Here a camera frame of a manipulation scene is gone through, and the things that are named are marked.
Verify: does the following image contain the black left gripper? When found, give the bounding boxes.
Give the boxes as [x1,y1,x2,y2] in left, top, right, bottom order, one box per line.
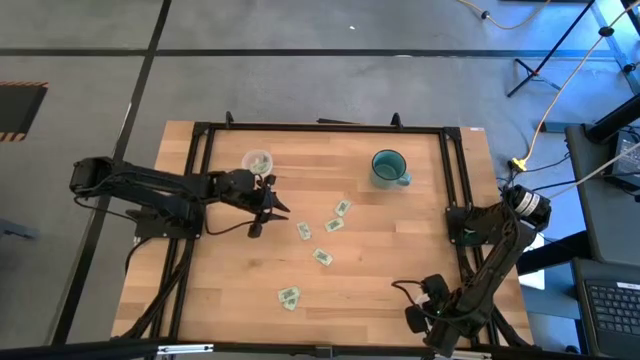
[219,168,291,239]

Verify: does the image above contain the white paper sheet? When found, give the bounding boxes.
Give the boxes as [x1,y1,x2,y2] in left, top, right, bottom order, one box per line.
[517,233,546,291]

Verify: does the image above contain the teal ceramic mug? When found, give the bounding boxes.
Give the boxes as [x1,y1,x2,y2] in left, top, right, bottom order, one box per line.
[369,148,414,190]

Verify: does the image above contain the black desk leg bar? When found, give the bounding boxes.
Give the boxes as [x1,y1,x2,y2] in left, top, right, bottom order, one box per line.
[514,230,594,276]

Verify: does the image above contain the grey side desk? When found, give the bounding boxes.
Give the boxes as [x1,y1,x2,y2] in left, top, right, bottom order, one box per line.
[564,122,640,266]

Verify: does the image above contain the black laptop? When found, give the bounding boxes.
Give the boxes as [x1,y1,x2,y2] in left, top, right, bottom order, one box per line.
[571,257,640,360]

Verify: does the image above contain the grey power strip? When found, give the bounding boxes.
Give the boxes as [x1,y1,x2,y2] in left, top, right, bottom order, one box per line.
[538,120,571,134]

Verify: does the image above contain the dark electronic device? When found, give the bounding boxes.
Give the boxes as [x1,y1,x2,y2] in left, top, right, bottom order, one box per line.
[610,128,640,190]

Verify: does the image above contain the black monitor pole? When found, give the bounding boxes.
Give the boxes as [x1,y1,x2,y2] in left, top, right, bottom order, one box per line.
[584,93,640,145]

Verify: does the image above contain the black tripod stand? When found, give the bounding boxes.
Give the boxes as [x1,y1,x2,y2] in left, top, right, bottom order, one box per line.
[506,0,599,99]

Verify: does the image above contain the black hazard striped floor mat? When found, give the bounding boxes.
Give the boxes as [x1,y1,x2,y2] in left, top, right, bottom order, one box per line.
[0,80,50,143]

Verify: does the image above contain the silver metal light stand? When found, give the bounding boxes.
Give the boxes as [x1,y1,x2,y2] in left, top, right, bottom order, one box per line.
[589,0,640,96]

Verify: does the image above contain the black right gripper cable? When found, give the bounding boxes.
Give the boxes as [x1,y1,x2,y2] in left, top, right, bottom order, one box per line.
[391,278,426,304]

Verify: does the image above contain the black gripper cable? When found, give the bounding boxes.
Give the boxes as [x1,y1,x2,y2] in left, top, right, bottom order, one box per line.
[203,212,257,237]
[391,278,426,304]

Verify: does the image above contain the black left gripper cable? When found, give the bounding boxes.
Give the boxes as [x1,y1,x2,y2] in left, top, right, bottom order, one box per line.
[203,212,257,237]

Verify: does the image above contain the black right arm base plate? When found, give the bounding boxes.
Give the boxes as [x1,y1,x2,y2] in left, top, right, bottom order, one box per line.
[446,205,501,247]

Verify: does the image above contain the silver metal bracket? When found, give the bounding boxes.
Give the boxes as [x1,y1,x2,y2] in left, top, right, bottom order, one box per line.
[157,343,215,356]
[433,348,492,360]

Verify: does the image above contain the black aluminium table frame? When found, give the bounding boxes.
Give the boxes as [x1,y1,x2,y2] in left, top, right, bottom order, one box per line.
[112,110,534,351]

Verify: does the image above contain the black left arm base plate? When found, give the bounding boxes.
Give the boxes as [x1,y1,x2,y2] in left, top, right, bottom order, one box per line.
[133,201,207,240]

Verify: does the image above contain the black floor cables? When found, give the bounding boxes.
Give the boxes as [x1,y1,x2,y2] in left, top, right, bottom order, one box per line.
[497,152,574,194]

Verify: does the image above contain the white cable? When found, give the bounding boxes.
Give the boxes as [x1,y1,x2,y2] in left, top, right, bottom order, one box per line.
[547,142,640,201]

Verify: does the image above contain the orange extension cable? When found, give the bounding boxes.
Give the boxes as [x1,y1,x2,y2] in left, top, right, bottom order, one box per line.
[522,0,640,164]
[457,0,552,31]

